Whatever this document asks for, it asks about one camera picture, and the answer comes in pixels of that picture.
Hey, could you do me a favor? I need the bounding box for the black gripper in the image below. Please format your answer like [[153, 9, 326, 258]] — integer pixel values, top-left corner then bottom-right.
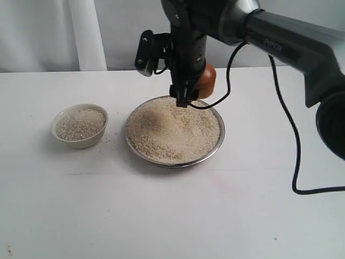
[[134, 1, 226, 107]]

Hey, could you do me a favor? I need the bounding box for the brown wooden cup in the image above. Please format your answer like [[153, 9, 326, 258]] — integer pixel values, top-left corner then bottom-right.
[[196, 63, 216, 99]]

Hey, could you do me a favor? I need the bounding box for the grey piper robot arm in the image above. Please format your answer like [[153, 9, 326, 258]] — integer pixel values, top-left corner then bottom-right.
[[134, 1, 344, 158]]

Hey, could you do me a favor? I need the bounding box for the rice in steel plate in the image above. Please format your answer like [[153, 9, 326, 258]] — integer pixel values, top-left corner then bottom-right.
[[126, 97, 221, 164]]

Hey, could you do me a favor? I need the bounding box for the spilled rice on table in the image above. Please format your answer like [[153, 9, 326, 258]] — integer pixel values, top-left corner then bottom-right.
[[99, 109, 122, 156]]

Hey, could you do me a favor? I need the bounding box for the small cream ceramic bowl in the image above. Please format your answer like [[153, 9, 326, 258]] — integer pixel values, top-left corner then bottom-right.
[[50, 104, 108, 149]]

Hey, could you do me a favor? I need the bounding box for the rice in small bowl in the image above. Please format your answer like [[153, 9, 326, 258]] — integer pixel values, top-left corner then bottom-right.
[[56, 109, 106, 141]]

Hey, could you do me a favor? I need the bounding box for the round steel plate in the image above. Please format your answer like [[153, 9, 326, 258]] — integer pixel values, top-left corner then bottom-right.
[[124, 94, 225, 168]]

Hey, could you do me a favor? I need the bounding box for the white backdrop cloth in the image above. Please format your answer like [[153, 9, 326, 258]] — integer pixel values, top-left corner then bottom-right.
[[1, 1, 344, 72]]

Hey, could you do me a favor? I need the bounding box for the black cable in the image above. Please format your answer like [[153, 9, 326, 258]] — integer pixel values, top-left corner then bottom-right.
[[152, 40, 345, 195]]

